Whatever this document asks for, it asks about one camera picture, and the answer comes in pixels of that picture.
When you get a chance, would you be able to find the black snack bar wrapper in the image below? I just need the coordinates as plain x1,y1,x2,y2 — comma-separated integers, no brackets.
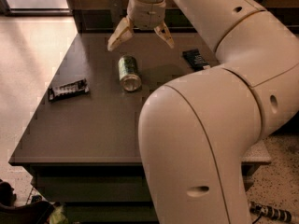
48,79,90,102

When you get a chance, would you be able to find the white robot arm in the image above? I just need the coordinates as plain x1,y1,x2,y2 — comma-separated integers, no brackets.
108,0,299,224

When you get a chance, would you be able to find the green crumpled bag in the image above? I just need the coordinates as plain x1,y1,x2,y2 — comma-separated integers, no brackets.
49,206,69,224

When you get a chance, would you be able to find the black white striped cable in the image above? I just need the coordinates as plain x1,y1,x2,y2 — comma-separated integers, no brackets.
249,201,299,224

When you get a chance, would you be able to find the grey drawer cabinet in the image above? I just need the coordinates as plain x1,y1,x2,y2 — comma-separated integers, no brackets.
8,32,273,224

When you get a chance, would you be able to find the left metal bracket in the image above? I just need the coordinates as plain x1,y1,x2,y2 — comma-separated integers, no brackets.
108,0,123,29

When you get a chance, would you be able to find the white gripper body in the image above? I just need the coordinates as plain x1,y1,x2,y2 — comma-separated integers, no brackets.
127,0,166,30

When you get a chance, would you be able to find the green soda can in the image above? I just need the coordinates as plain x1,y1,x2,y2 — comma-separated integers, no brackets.
118,55,141,92

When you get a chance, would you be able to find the dark chocolate bar wrapper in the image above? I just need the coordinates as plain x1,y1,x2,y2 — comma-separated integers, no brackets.
182,49,210,72

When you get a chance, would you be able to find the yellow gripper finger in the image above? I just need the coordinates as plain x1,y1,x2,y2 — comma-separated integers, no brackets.
107,17,134,51
154,22,175,49

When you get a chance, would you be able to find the dark chair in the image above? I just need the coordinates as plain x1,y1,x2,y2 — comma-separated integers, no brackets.
0,179,54,224

